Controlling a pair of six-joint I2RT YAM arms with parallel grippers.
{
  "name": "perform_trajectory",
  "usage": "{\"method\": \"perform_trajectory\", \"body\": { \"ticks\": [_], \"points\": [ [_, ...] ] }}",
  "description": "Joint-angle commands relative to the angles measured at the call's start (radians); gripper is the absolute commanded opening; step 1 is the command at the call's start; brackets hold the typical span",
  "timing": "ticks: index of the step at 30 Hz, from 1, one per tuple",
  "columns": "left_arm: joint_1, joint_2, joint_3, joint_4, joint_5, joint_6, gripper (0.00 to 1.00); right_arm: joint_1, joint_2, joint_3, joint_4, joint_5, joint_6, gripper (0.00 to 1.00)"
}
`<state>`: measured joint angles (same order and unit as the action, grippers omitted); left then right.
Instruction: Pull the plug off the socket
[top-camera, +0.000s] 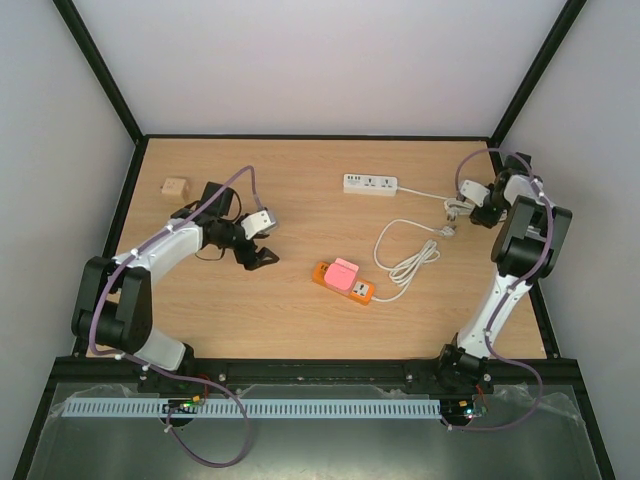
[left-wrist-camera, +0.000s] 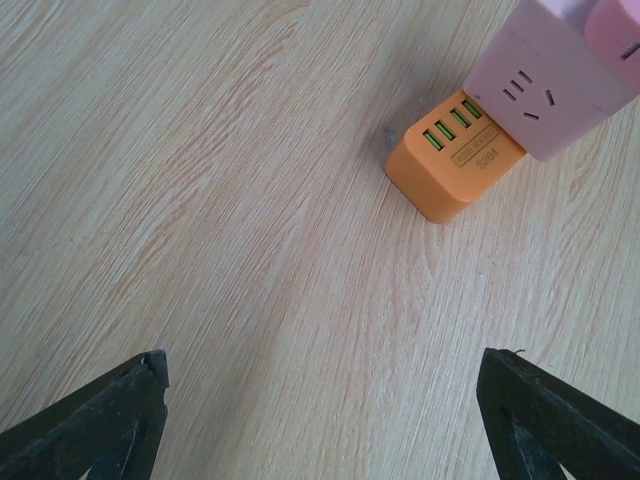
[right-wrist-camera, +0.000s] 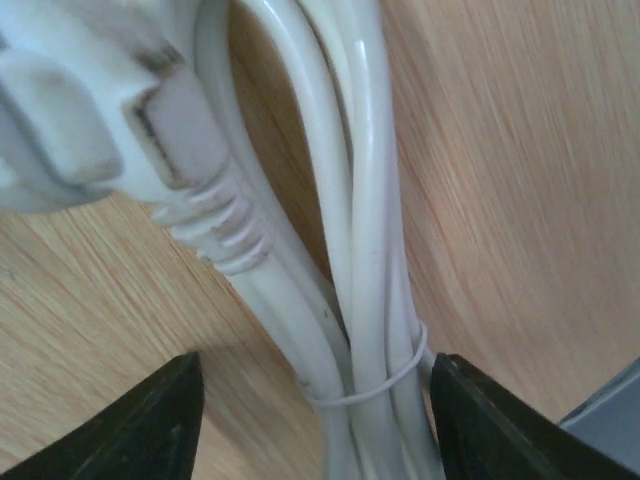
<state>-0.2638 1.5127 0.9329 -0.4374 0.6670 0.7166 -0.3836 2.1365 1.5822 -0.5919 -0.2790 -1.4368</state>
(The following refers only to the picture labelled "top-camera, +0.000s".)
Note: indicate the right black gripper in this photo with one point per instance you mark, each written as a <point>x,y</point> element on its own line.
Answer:
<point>480,215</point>

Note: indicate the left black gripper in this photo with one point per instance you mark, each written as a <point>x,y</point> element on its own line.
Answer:
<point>254,262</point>

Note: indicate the pink plug adapter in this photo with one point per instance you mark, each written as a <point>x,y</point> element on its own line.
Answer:
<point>341,275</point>

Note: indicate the wooden cube plug adapter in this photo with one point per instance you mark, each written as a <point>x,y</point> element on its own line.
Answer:
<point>175,189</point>

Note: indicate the white power strip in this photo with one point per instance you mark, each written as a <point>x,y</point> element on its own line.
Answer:
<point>364,184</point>

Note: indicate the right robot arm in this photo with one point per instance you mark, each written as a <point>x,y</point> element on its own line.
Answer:
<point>533,229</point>

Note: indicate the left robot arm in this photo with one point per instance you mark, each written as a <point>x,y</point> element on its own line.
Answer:
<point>114,302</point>

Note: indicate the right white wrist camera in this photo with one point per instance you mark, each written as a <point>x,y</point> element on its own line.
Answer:
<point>473,193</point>

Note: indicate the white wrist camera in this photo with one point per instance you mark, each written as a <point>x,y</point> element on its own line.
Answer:
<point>261,222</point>
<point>473,193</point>

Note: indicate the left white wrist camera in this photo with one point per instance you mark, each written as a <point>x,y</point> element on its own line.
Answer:
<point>261,222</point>

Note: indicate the white slotted cable duct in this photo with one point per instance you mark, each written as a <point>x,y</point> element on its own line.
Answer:
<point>404,409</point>

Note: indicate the black aluminium frame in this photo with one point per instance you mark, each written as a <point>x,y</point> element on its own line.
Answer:
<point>76,367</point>

